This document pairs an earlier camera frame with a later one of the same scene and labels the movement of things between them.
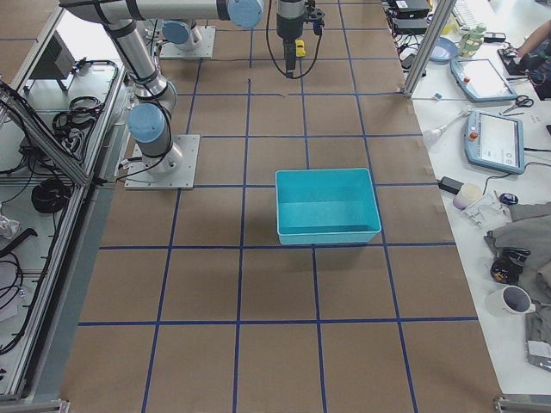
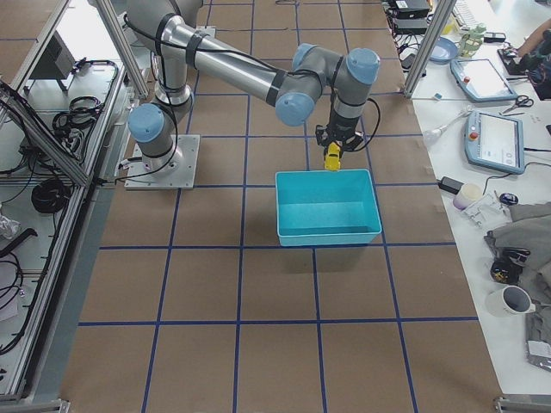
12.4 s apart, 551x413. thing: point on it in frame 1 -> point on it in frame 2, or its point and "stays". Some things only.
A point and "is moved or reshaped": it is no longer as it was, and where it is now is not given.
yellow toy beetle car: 300,45 is moved or reshaped
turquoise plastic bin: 326,206 stays
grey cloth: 530,229 stays
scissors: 522,101 stays
